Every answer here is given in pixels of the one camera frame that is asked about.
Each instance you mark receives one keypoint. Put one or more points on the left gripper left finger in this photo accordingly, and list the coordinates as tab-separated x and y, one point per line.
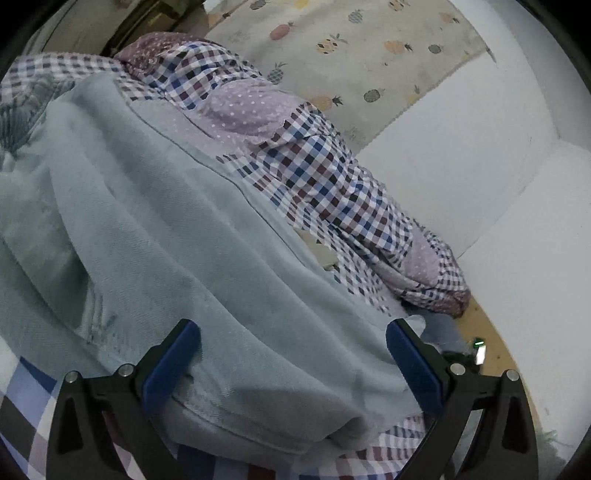
80	446

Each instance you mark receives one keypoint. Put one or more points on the dark blue plush blanket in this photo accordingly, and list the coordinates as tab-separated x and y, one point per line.
442	333

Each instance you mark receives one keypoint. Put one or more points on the pineapple print curtain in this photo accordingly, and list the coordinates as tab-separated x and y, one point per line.
361	62

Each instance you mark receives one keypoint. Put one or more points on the light blue grey garment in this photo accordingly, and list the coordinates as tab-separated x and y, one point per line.
114	227

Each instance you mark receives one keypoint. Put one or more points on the beige garment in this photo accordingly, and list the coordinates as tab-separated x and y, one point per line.
324	255

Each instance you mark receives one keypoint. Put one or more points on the rolled checkered duvet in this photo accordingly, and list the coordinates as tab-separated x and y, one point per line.
430	280

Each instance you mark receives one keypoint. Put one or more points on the checkered bed sheet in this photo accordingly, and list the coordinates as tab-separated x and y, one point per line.
27	405

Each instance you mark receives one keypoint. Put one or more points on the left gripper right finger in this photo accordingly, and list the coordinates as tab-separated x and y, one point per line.
504	445

